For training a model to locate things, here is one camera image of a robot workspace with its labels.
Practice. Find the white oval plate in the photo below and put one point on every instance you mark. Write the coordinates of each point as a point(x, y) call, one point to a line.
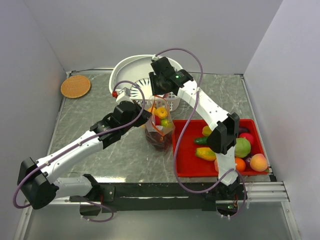
point(132, 68)

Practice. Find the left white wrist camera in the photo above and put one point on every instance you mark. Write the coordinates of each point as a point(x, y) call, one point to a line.
point(122, 95)

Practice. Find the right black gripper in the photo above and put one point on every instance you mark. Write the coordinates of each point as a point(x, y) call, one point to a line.
point(155, 91)

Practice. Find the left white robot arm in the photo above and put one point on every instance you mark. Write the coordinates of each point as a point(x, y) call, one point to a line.
point(40, 180)

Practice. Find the green cabbage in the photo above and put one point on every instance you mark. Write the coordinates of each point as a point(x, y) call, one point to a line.
point(242, 148)

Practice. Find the dark purple mangosteen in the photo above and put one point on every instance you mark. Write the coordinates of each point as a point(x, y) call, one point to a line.
point(161, 143)

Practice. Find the green pear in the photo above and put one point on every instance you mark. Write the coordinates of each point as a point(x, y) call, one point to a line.
point(166, 123)

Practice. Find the green starfruit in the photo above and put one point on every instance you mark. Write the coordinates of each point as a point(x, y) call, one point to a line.
point(206, 131)

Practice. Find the white plastic dish basket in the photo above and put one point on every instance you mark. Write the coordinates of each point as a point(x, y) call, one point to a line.
point(127, 84)

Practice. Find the striped round plate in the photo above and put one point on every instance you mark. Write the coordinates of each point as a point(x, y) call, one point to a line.
point(144, 85)

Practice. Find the black base frame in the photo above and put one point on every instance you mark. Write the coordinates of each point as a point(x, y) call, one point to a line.
point(164, 196)

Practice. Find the red round fruit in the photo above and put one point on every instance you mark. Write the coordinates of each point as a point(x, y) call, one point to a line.
point(248, 136)

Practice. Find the orange peach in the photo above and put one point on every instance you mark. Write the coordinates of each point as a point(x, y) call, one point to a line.
point(216, 166)

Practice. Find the clear zip top bag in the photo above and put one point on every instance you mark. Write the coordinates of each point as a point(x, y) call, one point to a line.
point(151, 130)

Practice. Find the round woven coaster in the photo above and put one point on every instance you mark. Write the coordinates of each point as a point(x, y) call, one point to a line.
point(75, 86)

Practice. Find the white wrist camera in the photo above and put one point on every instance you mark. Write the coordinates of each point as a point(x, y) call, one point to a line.
point(122, 95)
point(155, 58)

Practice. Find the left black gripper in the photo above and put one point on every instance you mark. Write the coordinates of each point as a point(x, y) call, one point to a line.
point(143, 118)

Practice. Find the green cucumber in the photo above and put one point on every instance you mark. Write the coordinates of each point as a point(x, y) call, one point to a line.
point(202, 141)

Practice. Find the red plastic tray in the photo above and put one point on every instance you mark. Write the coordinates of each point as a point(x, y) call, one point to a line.
point(188, 165)

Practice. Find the purple eggplant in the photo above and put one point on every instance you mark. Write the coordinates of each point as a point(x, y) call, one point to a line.
point(242, 130)

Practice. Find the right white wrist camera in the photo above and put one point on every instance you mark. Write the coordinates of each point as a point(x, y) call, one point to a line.
point(155, 58)

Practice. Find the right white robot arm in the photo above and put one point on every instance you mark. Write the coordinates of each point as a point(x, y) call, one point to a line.
point(224, 125)

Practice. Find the pale yellow peach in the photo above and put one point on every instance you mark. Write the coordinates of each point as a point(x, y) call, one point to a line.
point(258, 162)

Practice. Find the yellow orange mango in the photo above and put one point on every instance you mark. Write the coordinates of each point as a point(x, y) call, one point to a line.
point(151, 110)

